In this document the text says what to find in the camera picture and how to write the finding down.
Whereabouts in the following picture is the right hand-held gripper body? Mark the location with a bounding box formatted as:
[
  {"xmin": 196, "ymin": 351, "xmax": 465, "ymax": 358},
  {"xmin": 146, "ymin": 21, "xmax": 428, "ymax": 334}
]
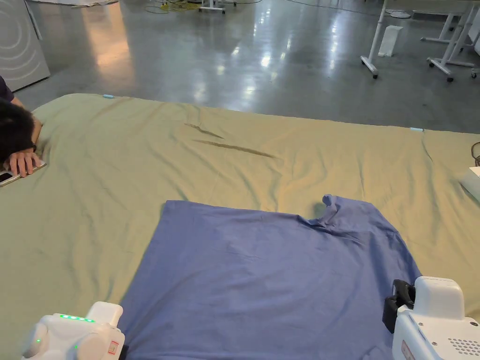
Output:
[{"xmin": 382, "ymin": 276, "xmax": 480, "ymax": 360}]

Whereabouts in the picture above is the white flat box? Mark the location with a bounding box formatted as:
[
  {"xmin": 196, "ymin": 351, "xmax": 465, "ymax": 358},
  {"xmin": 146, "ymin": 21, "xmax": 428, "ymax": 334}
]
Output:
[{"xmin": 459, "ymin": 166, "xmax": 480, "ymax": 202}]

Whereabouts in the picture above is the blue shirt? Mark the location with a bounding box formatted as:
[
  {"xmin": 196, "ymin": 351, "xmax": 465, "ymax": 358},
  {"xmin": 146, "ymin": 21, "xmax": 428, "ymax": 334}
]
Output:
[{"xmin": 119, "ymin": 194, "xmax": 422, "ymax": 360}]

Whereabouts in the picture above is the white paper bag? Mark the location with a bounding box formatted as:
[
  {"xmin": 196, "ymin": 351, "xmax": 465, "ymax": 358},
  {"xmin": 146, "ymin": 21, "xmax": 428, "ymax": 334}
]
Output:
[{"xmin": 378, "ymin": 25, "xmax": 404, "ymax": 57}]

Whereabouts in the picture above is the silver phone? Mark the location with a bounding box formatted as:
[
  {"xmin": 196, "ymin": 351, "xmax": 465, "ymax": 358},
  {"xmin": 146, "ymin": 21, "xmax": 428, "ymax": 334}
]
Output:
[{"xmin": 0, "ymin": 161, "xmax": 47, "ymax": 188}]

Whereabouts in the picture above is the white rolling table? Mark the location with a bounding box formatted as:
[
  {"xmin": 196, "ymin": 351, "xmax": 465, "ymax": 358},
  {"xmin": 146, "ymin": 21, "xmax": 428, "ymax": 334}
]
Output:
[
  {"xmin": 420, "ymin": 0, "xmax": 480, "ymax": 83},
  {"xmin": 197, "ymin": 0, "xmax": 238, "ymax": 15},
  {"xmin": 360, "ymin": 0, "xmax": 480, "ymax": 79}
]

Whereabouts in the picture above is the yellow cable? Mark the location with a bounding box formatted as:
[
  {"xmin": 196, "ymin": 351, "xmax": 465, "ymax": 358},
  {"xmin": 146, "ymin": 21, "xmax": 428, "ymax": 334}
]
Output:
[{"xmin": 144, "ymin": 0, "xmax": 210, "ymax": 15}]

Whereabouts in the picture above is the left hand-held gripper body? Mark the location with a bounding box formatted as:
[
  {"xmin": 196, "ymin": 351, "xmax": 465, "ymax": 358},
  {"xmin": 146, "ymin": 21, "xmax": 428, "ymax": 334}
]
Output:
[{"xmin": 21, "ymin": 301, "xmax": 129, "ymax": 360}]

